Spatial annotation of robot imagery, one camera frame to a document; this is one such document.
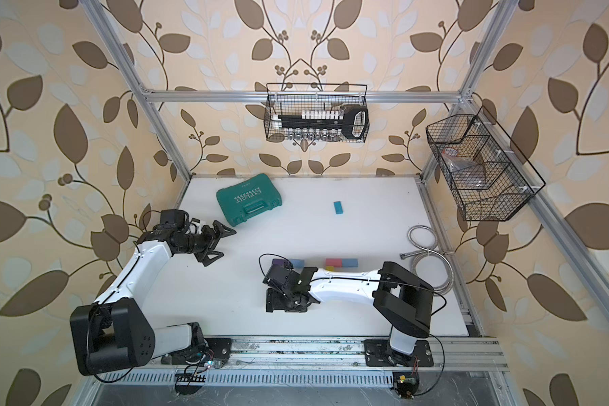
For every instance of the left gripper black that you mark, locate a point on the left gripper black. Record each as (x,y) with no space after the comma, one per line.
(211,240)

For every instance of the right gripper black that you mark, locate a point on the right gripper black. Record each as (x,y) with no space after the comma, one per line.
(272,302)

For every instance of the pink block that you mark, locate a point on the pink block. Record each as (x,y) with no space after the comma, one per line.
(333,262)

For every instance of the light blue block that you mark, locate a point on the light blue block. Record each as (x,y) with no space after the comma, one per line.
(297,263)
(350,263)

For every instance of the teal block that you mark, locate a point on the teal block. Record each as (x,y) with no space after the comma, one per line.
(338,208)

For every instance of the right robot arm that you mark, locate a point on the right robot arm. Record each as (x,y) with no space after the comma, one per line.
(402,298)

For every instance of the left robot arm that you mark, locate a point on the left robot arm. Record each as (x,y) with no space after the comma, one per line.
(113,333)

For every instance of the green plastic tool case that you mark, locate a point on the green plastic tool case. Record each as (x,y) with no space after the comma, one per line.
(248,199)

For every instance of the black tool in basket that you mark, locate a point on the black tool in basket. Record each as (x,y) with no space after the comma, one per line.
(347,123)

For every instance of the plastic bag in basket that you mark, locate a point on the plastic bag in basket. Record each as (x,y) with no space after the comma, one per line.
(465,173)

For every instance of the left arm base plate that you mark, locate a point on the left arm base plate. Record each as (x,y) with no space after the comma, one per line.
(213,351)

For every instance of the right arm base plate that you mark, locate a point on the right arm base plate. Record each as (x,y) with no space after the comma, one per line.
(379,353)

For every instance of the back wire basket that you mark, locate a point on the back wire basket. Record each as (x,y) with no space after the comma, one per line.
(295,97)

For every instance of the wire basket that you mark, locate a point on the wire basket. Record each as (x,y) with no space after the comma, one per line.
(295,97)
(488,175)

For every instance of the right wire basket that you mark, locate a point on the right wire basket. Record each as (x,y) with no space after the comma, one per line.
(488,175)

